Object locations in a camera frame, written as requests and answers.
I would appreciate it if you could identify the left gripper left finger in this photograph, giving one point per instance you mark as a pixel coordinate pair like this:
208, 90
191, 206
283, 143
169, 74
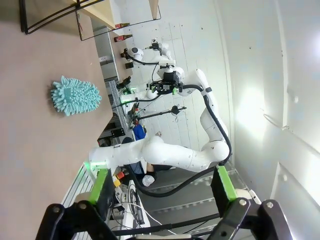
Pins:
100, 190

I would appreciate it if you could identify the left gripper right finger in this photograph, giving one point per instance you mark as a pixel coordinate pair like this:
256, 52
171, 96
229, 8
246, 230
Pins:
225, 190

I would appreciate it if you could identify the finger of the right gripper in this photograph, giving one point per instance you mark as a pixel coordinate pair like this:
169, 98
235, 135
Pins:
153, 88
175, 90

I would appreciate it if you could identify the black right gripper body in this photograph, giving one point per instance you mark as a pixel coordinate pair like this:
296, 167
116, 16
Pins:
171, 78

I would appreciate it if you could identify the teal chenille duster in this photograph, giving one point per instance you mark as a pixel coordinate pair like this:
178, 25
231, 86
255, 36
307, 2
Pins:
75, 95

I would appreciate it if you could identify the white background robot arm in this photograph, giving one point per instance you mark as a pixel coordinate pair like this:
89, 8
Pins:
162, 50

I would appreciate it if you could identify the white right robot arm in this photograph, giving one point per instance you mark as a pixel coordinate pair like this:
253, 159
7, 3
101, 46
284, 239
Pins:
170, 155

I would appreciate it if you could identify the red emergency stop button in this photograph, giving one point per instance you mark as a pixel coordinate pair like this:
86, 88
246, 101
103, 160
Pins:
118, 176

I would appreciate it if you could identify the green lit device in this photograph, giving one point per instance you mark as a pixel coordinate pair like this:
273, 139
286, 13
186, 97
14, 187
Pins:
127, 96

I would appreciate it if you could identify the aluminium profile rack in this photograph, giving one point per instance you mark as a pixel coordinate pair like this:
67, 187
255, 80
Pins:
116, 100

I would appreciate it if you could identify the person in blue top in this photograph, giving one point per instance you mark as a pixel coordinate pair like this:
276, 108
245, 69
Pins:
138, 131

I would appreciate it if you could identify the white plastic bag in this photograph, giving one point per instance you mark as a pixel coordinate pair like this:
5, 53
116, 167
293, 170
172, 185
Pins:
148, 180

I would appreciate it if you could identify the black box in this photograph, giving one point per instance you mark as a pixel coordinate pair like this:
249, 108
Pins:
117, 132

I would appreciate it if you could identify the brown glass bottle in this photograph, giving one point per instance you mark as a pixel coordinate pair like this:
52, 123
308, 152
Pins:
122, 25
121, 38

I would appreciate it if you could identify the large white side table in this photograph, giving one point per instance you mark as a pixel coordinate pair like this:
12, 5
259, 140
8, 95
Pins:
105, 47

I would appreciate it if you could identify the light wooden shelf board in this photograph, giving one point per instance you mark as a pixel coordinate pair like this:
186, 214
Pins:
100, 10
154, 7

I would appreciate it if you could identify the right wooden two-tier shelf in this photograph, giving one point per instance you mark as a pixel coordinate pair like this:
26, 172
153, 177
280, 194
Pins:
81, 35

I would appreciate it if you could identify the wooden two-tier shelf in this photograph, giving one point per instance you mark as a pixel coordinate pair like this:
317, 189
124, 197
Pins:
81, 35
23, 17

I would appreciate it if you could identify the left wooden two-tier shelf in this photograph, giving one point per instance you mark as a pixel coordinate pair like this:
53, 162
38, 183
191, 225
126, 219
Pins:
23, 17

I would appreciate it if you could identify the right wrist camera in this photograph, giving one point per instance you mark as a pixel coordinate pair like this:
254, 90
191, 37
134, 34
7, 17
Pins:
166, 62

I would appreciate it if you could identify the black camera boom stand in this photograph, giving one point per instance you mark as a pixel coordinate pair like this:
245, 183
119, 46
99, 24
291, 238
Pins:
176, 109

